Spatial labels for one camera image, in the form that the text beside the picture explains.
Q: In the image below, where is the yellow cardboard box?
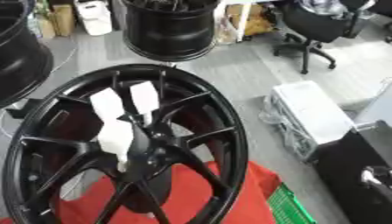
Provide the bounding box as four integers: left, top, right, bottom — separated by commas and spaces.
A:
223, 3, 277, 38

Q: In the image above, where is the green plastic crate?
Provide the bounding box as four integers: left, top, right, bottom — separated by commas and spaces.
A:
264, 182, 319, 224

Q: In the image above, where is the tan cardboard box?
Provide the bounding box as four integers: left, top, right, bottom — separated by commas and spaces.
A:
35, 3, 77, 39

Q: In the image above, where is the black wheel rim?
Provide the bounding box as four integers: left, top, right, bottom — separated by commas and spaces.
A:
0, 0, 55, 109
119, 0, 222, 63

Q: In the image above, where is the white equipment box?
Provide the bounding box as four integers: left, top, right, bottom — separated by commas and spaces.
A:
257, 80, 357, 162

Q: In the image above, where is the black spoked wheel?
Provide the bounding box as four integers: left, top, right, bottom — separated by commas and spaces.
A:
0, 63, 250, 224

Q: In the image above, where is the white plastic container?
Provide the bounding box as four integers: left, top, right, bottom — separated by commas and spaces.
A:
72, 0, 116, 37

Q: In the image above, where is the black office chair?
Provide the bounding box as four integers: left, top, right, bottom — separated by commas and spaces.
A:
270, 0, 380, 75

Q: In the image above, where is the black cabinet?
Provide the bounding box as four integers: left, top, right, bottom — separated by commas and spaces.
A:
312, 120, 392, 224

